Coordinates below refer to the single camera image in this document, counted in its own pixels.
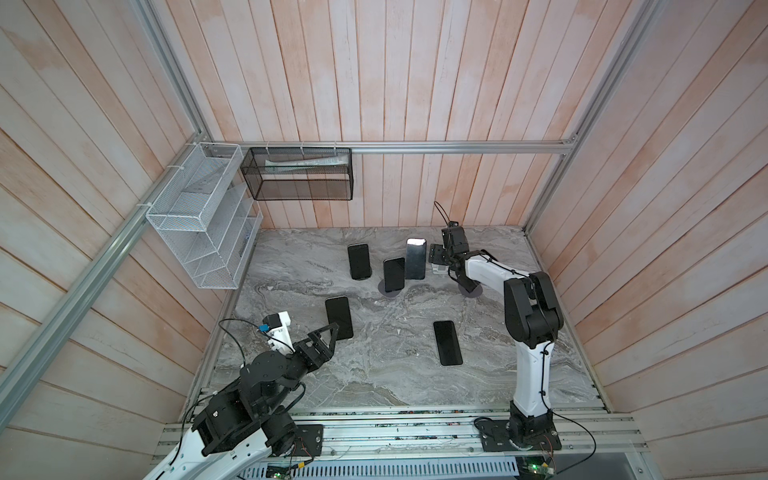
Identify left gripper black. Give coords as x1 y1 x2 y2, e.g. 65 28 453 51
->
260 322 339 415

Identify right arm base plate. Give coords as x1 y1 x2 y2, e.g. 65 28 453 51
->
473 417 562 452

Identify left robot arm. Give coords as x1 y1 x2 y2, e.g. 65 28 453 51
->
146 323 339 479

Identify aluminium rail frame front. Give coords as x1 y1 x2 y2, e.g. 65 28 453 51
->
149 407 652 480

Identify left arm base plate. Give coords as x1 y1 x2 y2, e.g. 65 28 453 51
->
287 423 324 458

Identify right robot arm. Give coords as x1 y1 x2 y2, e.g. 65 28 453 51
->
430 221 564 450

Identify blue phone upright reflective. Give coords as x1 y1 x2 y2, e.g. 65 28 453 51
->
405 238 428 280

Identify white phone stand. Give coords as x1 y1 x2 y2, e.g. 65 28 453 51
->
431 262 449 275

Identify black wire mesh basket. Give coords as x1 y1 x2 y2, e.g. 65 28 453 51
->
240 146 355 202

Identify white wire mesh shelf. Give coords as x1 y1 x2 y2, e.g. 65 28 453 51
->
146 142 263 290

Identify purple round phone stand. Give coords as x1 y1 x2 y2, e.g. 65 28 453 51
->
458 280 483 298

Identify black phone centre round stand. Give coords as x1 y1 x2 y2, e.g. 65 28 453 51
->
383 257 405 294

